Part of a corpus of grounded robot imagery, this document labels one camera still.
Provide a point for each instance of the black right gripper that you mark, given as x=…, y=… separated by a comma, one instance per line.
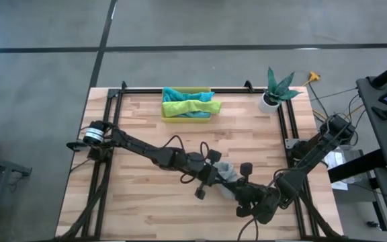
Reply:
x=257, y=201

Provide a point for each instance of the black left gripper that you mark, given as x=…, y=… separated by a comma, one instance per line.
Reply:
x=198, y=169

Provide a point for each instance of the grey microfiber towel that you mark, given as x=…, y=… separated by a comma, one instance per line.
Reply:
x=228, y=173

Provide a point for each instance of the lime green microfiber towel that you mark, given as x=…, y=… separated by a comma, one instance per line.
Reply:
x=190, y=107

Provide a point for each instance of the yellow translucent plastic basket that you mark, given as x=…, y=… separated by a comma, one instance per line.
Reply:
x=166, y=119

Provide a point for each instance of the teal microfiber towel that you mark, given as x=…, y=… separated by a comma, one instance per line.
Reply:
x=186, y=95

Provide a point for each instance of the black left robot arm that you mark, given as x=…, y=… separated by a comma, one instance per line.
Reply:
x=139, y=148

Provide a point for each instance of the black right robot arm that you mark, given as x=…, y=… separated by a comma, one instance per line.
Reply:
x=314, y=158

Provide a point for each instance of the snake plant in white pot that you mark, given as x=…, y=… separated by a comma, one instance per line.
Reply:
x=275, y=94

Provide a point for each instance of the clear plastic bag with paper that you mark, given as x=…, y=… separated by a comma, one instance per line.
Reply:
x=343, y=161

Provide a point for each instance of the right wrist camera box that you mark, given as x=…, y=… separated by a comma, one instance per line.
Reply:
x=246, y=169

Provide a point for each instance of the black aluminium table frame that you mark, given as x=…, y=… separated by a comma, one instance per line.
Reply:
x=213, y=90

